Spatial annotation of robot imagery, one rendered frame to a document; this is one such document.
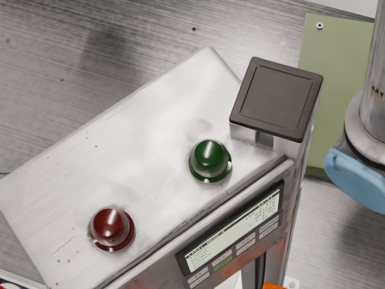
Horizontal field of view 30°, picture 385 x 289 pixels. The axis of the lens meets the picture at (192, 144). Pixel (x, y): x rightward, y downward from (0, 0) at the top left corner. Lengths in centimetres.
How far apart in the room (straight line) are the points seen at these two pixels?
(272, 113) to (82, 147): 12
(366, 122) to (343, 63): 36
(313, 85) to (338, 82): 72
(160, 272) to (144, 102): 11
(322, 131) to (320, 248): 18
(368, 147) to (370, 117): 4
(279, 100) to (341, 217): 69
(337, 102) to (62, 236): 76
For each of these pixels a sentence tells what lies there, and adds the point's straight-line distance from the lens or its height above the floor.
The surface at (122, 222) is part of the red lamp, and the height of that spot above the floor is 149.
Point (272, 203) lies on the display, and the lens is 47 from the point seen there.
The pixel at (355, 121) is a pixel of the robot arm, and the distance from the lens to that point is 85.
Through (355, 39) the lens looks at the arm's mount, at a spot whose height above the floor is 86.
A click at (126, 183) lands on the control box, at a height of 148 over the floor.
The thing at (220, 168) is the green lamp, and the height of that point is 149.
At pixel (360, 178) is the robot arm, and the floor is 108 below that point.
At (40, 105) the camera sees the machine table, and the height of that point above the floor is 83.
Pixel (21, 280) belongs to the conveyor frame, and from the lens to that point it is 108.
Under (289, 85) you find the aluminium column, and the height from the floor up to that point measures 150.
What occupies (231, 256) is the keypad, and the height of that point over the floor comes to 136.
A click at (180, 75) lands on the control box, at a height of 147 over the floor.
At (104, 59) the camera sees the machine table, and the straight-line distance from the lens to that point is 123.
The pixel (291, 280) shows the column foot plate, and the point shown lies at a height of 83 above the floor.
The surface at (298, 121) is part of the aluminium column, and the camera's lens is 42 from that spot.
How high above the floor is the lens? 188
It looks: 67 degrees down
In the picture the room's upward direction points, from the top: 12 degrees counter-clockwise
